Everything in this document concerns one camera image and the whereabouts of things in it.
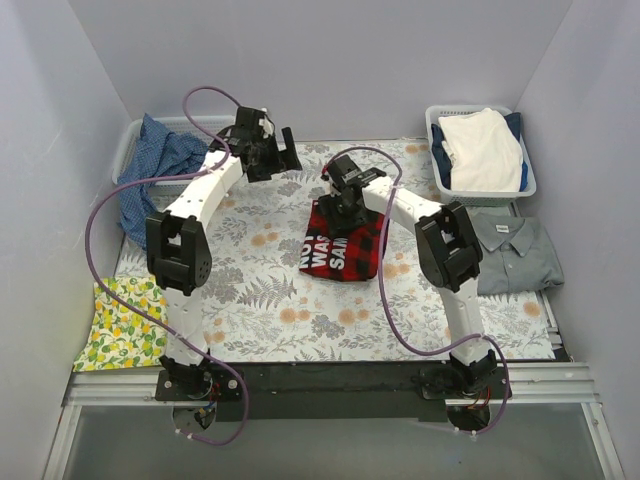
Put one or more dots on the aluminium frame rail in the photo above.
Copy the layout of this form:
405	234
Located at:
553	427

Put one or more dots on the floral print table mat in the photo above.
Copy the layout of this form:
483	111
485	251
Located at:
257	306

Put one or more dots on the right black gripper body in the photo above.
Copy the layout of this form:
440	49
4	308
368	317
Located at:
343	215

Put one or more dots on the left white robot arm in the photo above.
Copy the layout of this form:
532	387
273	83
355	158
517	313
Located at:
178	253

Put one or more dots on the black base beam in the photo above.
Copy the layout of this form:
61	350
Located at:
420	390

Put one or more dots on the red black plaid shirt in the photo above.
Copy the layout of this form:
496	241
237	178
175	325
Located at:
350	257

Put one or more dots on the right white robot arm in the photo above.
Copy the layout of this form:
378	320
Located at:
449	256

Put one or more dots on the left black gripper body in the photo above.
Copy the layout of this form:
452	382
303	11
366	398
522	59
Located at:
279	157

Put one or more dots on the lemon print cloth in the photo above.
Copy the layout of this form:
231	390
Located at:
120	338

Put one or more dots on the left white plastic basket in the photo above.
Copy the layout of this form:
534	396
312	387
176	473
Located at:
178	125

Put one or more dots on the grey folded polo shirt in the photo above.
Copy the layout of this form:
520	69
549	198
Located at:
518	255

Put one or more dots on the blue checked shirt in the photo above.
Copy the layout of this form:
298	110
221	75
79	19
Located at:
159	152

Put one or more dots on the white folded shirt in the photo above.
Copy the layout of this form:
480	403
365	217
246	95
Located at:
485	150

